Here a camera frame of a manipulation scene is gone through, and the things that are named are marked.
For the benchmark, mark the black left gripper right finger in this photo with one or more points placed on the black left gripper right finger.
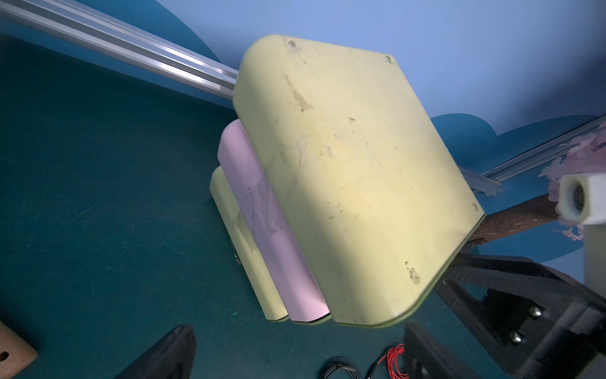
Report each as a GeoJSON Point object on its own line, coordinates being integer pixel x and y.
{"type": "Point", "coordinates": [426, 358]}

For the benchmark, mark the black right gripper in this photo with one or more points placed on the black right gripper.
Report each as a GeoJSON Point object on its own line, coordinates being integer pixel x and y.
{"type": "Point", "coordinates": [534, 321]}

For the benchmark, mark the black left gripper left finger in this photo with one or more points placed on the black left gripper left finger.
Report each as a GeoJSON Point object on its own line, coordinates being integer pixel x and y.
{"type": "Point", "coordinates": [170, 357]}

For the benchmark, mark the red wired earphones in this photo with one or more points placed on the red wired earphones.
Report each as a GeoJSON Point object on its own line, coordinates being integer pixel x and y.
{"type": "Point", "coordinates": [393, 360]}

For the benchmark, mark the yellow-green drawer cabinet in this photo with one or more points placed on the yellow-green drawer cabinet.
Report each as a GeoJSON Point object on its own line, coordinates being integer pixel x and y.
{"type": "Point", "coordinates": [363, 264]}

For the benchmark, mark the pink blossom artificial tree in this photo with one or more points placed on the pink blossom artificial tree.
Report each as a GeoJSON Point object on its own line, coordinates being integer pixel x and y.
{"type": "Point", "coordinates": [584, 154]}

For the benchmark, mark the black wired earphones upper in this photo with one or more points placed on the black wired earphones upper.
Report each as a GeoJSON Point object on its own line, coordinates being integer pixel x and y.
{"type": "Point", "coordinates": [334, 367]}

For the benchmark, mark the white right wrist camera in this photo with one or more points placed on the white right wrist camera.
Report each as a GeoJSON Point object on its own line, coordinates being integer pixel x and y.
{"type": "Point", "coordinates": [582, 201]}

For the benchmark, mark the green scraper with wooden handle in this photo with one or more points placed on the green scraper with wooden handle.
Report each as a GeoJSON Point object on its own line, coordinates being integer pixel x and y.
{"type": "Point", "coordinates": [16, 354]}

